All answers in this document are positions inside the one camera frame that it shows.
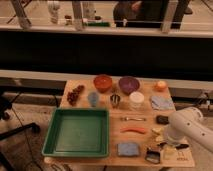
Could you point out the black handled brush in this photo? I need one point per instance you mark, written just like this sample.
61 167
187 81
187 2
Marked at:
153 155

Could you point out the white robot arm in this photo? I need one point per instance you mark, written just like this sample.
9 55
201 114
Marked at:
188 122

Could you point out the metal cup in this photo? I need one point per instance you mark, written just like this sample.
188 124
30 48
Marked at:
115 100

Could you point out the small blue cup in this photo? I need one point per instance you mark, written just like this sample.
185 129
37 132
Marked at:
93 99

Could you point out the orange bowl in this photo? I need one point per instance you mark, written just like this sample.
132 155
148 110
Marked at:
102 83

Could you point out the purple bowl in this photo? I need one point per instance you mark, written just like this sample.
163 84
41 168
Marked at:
128 84

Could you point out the white lidded container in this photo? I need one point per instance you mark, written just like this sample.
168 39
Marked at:
136 99

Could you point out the red grape bunch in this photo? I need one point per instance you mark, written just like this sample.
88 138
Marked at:
72 96

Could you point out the metal spoon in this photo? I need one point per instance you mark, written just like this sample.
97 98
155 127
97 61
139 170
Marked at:
132 119

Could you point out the wooden board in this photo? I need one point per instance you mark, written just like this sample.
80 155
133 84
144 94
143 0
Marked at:
115 125

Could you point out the orange fruit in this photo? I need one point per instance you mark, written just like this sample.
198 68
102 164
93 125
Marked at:
160 85

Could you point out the green plastic tray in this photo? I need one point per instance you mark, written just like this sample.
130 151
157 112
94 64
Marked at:
78 133

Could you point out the blue grey cloth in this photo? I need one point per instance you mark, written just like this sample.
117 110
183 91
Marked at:
161 103

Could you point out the black eraser block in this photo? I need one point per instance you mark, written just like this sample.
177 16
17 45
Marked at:
160 119

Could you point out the blue sponge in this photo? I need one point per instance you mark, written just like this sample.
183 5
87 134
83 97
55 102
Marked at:
128 149

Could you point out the yellow banana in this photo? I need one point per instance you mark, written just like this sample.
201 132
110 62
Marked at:
159 134

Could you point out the person in dark clothes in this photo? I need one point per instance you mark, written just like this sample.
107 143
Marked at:
140 14

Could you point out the white bottle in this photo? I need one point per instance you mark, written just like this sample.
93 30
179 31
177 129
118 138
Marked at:
53 7

